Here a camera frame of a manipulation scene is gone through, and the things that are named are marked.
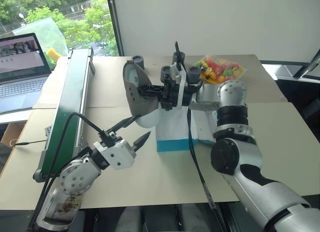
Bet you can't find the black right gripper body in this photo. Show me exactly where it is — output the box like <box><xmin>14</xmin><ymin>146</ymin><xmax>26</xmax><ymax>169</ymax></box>
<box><xmin>158</xmin><ymin>74</ymin><xmax>182</xmax><ymax>111</ymax></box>

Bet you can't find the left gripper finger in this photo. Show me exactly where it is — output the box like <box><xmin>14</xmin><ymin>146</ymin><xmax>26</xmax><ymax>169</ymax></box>
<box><xmin>106</xmin><ymin>116</ymin><xmax>138</xmax><ymax>135</ymax></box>
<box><xmin>132</xmin><ymin>131</ymin><xmax>152</xmax><ymax>152</ymax></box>

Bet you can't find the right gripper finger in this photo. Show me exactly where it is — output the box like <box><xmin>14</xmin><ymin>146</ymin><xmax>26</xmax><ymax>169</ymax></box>
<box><xmin>139</xmin><ymin>90</ymin><xmax>166</xmax><ymax>98</ymax></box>
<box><xmin>137</xmin><ymin>84</ymin><xmax>166</xmax><ymax>92</ymax></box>

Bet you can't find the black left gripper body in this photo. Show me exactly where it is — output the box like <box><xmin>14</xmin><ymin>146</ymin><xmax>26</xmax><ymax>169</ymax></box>
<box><xmin>106</xmin><ymin>129</ymin><xmax>139</xmax><ymax>153</ymax></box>

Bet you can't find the grey shoe with white toe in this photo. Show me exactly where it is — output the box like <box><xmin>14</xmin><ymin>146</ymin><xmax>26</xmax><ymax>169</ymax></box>
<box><xmin>122</xmin><ymin>60</ymin><xmax>161</xmax><ymax>129</ymax></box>

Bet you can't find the white and blue shoebox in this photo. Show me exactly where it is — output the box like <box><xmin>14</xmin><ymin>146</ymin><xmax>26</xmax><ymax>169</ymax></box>
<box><xmin>156</xmin><ymin>103</ymin><xmax>218</xmax><ymax>153</ymax></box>

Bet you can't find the dark grey cylinder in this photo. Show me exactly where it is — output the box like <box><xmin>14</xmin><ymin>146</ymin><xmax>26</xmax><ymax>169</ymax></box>
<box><xmin>187</xmin><ymin>66</ymin><xmax>202</xmax><ymax>85</ymax></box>
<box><xmin>131</xmin><ymin>55</ymin><xmax>146</xmax><ymax>70</ymax></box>
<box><xmin>160</xmin><ymin>65</ymin><xmax>173</xmax><ymax>81</ymax></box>
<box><xmin>172</xmin><ymin>51</ymin><xmax>186</xmax><ymax>65</ymax></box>

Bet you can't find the bag of colourful toys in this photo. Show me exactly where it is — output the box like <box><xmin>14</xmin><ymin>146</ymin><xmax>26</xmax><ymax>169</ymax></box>
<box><xmin>193</xmin><ymin>55</ymin><xmax>248</xmax><ymax>86</ymax></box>

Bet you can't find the green conveyor belt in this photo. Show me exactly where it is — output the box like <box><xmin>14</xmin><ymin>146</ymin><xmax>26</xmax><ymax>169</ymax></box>
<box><xmin>32</xmin><ymin>48</ymin><xmax>96</xmax><ymax>184</ymax></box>

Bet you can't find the dark window pillar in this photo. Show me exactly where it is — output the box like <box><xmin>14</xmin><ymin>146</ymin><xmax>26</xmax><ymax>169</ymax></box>
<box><xmin>106</xmin><ymin>0</ymin><xmax>125</xmax><ymax>57</ymax></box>

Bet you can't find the yellow foam object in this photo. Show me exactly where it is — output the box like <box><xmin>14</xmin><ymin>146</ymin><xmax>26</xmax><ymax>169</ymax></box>
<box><xmin>45</xmin><ymin>47</ymin><xmax>63</xmax><ymax>64</ymax></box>

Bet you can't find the white desk under laptop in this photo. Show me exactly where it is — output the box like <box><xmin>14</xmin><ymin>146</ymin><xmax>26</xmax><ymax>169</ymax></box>
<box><xmin>0</xmin><ymin>108</ymin><xmax>34</xmax><ymax>124</ymax></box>

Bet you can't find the brown cardboard box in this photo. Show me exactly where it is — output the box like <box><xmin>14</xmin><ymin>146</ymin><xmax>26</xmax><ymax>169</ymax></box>
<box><xmin>0</xmin><ymin>121</ymin><xmax>27</xmax><ymax>149</ymax></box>

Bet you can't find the clear plastic bag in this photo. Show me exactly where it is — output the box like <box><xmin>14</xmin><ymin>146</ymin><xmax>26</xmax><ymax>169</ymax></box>
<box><xmin>11</xmin><ymin>16</ymin><xmax>70</xmax><ymax>67</ymax></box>

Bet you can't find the silver laptop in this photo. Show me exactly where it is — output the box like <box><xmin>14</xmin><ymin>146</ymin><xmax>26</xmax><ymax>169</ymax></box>
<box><xmin>0</xmin><ymin>33</ymin><xmax>53</xmax><ymax>115</ymax></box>

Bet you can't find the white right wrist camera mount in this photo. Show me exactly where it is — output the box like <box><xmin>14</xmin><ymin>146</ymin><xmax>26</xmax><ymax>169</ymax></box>
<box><xmin>170</xmin><ymin>64</ymin><xmax>189</xmax><ymax>108</ymax></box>

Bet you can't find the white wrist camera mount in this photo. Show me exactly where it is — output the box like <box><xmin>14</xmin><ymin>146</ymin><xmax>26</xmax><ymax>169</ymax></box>
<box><xmin>93</xmin><ymin>138</ymin><xmax>138</xmax><ymax>170</ymax></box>
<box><xmin>170</xmin><ymin>64</ymin><xmax>189</xmax><ymax>108</ymax></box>

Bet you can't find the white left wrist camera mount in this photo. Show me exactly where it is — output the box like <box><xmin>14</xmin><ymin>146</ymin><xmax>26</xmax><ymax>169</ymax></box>
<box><xmin>93</xmin><ymin>138</ymin><xmax>138</xmax><ymax>170</ymax></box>

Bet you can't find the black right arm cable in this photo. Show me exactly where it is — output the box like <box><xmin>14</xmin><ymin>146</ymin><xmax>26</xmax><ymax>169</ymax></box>
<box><xmin>173</xmin><ymin>41</ymin><xmax>227</xmax><ymax>232</ymax></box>

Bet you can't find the thin black cable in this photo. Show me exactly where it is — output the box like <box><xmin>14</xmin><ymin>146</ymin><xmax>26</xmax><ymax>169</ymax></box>
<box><xmin>12</xmin><ymin>140</ymin><xmax>48</xmax><ymax>146</ymax></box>

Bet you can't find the grey metal frame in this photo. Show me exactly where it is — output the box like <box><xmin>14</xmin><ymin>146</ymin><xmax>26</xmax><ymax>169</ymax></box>
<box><xmin>273</xmin><ymin>49</ymin><xmax>320</xmax><ymax>81</ymax></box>

